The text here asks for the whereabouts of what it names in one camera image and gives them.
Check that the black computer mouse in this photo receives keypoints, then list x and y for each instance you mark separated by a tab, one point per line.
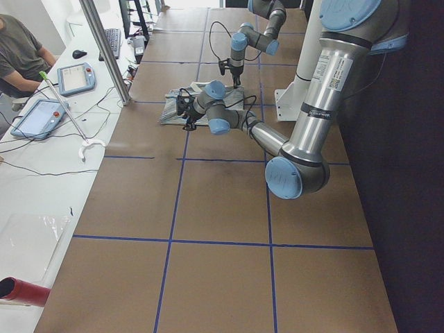
77	54

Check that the red cylinder bottle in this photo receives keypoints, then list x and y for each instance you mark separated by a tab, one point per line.
26	293

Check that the aluminium frame post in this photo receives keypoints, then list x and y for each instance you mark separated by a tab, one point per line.
98	32

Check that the seated person grey shirt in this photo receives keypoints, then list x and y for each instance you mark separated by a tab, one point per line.
23	57

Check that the far blue teach pendant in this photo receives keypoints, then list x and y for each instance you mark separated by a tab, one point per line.
75	79

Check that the navy white striped polo shirt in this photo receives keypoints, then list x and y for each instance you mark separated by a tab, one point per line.
206	94

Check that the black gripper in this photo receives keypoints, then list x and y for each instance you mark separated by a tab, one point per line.
236	73
191	116

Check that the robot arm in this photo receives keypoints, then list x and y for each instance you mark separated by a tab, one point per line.
339	35
267	42

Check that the blue teach pendant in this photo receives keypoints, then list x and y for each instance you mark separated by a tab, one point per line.
40	120
75	79

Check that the black keyboard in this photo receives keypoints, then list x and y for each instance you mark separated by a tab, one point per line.
113	36

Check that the clear plastic sheet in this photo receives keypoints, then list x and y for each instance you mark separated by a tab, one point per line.
28	244

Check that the near blue teach pendant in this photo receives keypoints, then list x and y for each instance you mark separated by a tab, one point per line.
40	120

